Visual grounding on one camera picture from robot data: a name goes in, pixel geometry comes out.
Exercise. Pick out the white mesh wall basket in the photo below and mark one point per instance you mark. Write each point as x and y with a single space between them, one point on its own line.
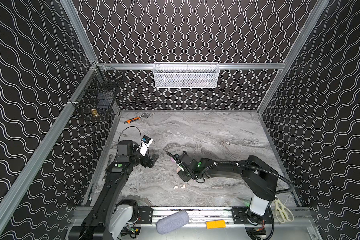
184 75

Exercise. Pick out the yellow block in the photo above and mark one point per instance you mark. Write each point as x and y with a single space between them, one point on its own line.
215 224

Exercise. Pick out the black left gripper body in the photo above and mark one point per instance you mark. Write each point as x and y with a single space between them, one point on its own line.
150 160

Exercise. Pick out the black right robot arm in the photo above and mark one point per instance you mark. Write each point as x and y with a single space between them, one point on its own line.
264 181

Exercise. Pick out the black wire wall basket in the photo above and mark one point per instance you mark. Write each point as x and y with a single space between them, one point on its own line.
100 92

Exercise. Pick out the aluminium front rail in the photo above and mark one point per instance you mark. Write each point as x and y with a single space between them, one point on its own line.
233 216

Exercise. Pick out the grey fabric pouch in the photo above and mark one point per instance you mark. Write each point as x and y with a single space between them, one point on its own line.
172 222

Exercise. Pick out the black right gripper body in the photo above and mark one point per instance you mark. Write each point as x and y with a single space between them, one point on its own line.
183 163

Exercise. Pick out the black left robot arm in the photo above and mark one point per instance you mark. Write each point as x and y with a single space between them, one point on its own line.
107 218

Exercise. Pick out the orange handled adjustable wrench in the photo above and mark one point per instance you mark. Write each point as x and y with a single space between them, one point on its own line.
145 115

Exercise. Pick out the brass fitting in basket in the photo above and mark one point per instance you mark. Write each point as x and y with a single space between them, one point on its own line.
94 113

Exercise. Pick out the white handled scissors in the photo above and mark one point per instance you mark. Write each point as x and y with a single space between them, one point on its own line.
282 213

